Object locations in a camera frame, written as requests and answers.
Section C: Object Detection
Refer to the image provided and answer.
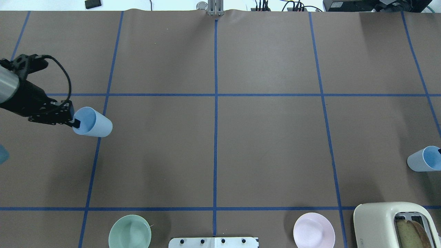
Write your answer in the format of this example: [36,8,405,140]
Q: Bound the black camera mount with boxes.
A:
[0,54,48,78]

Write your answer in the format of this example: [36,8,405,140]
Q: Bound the cream toaster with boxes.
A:
[353,201,440,248]

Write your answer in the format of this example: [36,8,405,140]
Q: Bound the small black device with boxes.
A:
[84,0,102,10]

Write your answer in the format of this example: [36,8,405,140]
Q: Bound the bread slice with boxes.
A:
[396,219,432,248]

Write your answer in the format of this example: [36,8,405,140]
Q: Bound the green bowl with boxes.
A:
[108,215,152,248]

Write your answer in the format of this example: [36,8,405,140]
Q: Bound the white pedestal column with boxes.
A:
[168,237,260,248]

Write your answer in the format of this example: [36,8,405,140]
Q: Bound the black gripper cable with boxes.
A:
[38,54,72,114]

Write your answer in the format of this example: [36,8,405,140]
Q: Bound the pink bowl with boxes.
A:
[293,212,336,248]

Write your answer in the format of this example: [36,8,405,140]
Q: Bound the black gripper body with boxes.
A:
[0,81,74,125]

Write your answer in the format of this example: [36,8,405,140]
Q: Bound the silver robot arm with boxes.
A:
[0,67,81,128]

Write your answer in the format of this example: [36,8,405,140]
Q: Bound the light blue cup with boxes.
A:
[407,146,441,172]
[72,107,113,137]

